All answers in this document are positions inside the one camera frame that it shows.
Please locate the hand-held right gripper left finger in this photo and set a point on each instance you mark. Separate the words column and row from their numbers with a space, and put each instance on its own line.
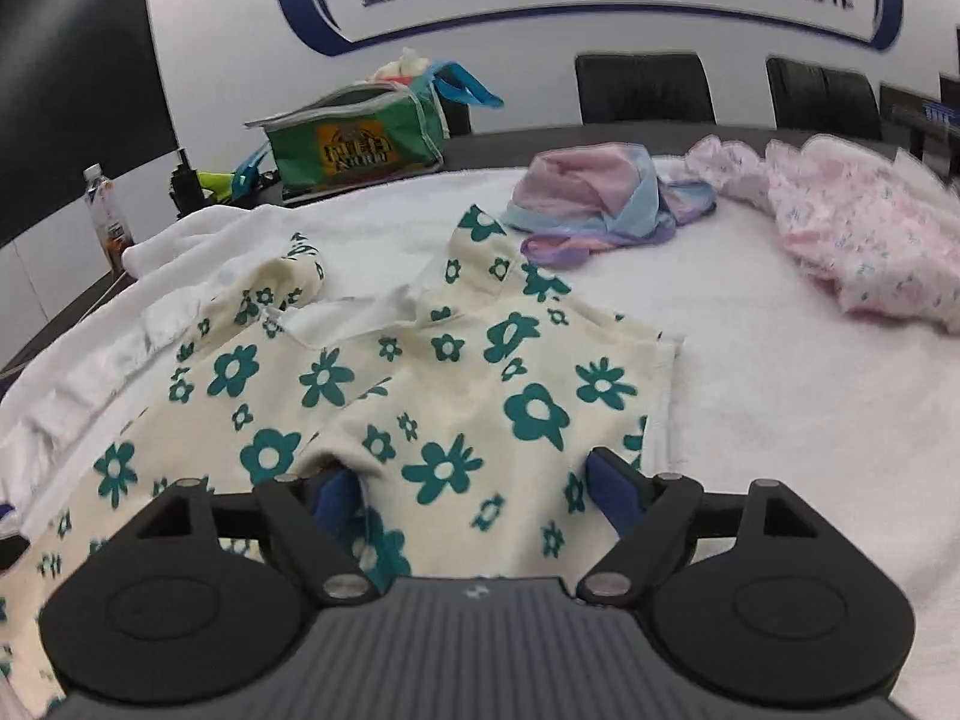
column 339, row 501

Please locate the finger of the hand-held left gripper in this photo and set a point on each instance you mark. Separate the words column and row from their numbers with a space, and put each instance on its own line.
column 11, row 553

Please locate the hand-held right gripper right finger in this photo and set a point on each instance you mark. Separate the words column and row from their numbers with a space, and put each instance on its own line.
column 615, row 487

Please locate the cream green-flowered garment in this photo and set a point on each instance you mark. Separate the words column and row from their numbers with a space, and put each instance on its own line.
column 450, row 390

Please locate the white fluffy towel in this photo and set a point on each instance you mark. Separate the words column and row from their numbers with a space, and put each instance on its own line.
column 750, row 405

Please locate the pink and blue garment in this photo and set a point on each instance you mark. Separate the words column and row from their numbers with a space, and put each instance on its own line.
column 592, row 187

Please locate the yellow-green cloth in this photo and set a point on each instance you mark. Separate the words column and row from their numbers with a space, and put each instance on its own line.
column 214, row 181

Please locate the drink bottle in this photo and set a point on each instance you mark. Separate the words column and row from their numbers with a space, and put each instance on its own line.
column 105, row 217

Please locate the black radios holder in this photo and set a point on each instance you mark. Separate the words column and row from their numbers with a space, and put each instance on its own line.
column 186, row 184

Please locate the pink floral garment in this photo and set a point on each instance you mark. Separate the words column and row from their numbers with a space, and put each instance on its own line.
column 855, row 225

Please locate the green zip bag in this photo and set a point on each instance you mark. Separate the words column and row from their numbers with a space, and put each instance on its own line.
column 352, row 139

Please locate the black office chair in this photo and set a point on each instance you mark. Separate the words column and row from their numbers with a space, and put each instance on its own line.
column 821, row 97
column 645, row 90

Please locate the cream cloth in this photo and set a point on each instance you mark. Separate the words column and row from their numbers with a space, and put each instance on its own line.
column 401, row 66

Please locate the blue desk sign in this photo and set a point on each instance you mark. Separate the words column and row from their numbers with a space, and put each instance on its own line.
column 941, row 112

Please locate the black wall screen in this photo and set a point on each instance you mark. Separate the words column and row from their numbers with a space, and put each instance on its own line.
column 75, row 90

